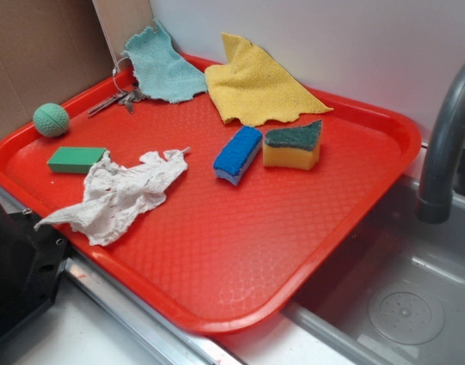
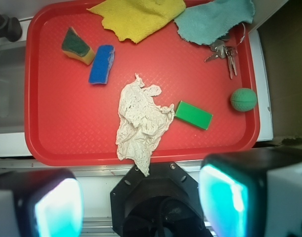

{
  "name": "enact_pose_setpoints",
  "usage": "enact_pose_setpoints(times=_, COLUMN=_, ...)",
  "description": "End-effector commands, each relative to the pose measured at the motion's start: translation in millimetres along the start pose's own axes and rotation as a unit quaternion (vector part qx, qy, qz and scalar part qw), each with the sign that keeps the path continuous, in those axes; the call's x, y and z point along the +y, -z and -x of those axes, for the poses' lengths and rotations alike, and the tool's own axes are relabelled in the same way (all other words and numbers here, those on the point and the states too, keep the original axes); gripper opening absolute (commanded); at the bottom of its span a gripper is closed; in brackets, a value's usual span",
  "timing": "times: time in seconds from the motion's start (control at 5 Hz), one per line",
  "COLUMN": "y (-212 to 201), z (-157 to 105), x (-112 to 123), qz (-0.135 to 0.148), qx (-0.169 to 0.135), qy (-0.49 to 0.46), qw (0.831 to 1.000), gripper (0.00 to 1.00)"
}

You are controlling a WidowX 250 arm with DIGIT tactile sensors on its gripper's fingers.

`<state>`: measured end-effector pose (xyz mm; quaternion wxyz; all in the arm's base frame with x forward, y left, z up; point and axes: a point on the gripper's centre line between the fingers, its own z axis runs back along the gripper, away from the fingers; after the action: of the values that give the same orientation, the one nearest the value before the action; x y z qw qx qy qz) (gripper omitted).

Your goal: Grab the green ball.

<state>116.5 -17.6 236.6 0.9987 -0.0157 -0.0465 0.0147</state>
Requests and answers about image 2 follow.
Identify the green rectangular block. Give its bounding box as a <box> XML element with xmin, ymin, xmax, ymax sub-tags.
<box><xmin>175</xmin><ymin>101</ymin><xmax>213</xmax><ymax>130</ymax></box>

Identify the white crumpled paper towel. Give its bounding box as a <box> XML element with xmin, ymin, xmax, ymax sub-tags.
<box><xmin>116</xmin><ymin>73</ymin><xmax>175</xmax><ymax>177</ymax></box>

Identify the yellow cloth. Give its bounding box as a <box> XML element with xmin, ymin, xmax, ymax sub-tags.
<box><xmin>87</xmin><ymin>0</ymin><xmax>186</xmax><ymax>44</ymax></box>

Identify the teal cloth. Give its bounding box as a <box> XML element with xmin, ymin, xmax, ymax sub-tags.
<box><xmin>174</xmin><ymin>0</ymin><xmax>255</xmax><ymax>45</ymax></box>

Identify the blue sponge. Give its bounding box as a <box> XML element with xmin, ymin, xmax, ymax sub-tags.
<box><xmin>88</xmin><ymin>45</ymin><xmax>115</xmax><ymax>84</ymax></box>

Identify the yellow green scouring sponge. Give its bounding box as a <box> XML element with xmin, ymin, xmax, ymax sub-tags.
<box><xmin>61</xmin><ymin>27</ymin><xmax>95</xmax><ymax>65</ymax></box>

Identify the red plastic tray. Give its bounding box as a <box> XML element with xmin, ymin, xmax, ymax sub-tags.
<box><xmin>24</xmin><ymin>0</ymin><xmax>260</xmax><ymax>166</ymax></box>

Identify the grey sink basin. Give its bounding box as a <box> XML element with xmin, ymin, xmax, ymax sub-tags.
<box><xmin>0</xmin><ymin>41</ymin><xmax>26</xmax><ymax>134</ymax></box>

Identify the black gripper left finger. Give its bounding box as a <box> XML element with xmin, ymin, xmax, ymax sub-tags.
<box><xmin>0</xmin><ymin>168</ymin><xmax>84</xmax><ymax>237</ymax></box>

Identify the green ball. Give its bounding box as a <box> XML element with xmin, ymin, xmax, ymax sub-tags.
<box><xmin>230</xmin><ymin>88</ymin><xmax>258</xmax><ymax>112</ymax></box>

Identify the aluminium rail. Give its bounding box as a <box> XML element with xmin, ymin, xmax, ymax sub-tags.
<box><xmin>0</xmin><ymin>158</ymin><xmax>202</xmax><ymax>177</ymax></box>

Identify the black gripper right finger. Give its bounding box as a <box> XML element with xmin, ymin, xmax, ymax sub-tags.
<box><xmin>199</xmin><ymin>149</ymin><xmax>302</xmax><ymax>237</ymax></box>

